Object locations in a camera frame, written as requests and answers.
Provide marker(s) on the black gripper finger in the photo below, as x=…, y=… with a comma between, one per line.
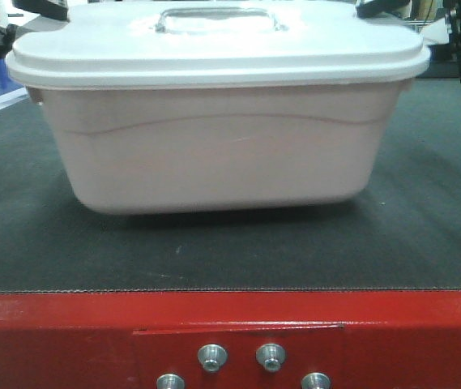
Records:
x=57, y=10

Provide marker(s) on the white lidded plastic bin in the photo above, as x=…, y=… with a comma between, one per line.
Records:
x=186, y=106

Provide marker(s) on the silver bolt upper right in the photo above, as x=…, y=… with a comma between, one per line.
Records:
x=271, y=357

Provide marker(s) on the silver bolt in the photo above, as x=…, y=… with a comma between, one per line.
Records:
x=212, y=357
x=316, y=380
x=170, y=381
x=271, y=357

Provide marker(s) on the silver bolt lower right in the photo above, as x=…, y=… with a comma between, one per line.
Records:
x=316, y=380

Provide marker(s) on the silver bolt upper left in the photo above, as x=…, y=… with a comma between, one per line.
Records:
x=212, y=357

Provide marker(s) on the silver bolt lower left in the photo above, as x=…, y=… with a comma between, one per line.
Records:
x=170, y=381

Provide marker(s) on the red metal frame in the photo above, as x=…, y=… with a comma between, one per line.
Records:
x=390, y=339

